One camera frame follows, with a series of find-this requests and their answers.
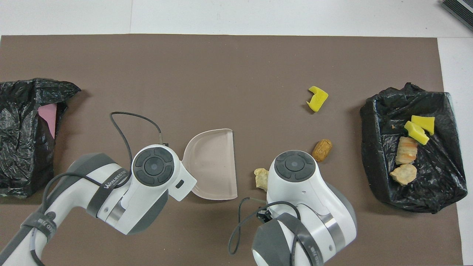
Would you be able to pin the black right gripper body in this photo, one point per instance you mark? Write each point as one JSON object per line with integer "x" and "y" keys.
{"x": 266, "y": 215}

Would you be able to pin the pale foam piece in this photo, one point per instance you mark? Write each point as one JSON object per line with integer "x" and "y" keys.
{"x": 261, "y": 178}

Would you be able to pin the beige plastic dustpan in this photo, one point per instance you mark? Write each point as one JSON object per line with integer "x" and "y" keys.
{"x": 214, "y": 166}

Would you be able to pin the yellow sponge piece green layer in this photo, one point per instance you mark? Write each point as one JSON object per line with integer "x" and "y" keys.
{"x": 415, "y": 131}

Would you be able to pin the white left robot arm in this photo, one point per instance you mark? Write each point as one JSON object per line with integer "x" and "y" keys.
{"x": 147, "y": 192}

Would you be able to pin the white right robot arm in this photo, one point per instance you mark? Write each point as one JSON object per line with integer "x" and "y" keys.
{"x": 295, "y": 192}

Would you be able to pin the black trash bag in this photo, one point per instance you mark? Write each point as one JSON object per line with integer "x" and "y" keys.
{"x": 443, "y": 177}
{"x": 22, "y": 159}

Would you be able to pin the pink bin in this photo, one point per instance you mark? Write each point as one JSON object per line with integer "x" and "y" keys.
{"x": 50, "y": 118}

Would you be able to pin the yellow bent sponge piece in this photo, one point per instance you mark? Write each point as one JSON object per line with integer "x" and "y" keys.
{"x": 319, "y": 101}

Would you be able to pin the brown paper table mat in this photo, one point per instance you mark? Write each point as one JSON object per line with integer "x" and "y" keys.
{"x": 221, "y": 74}

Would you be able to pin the grey ribbed device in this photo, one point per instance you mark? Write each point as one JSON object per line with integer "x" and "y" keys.
{"x": 460, "y": 9}

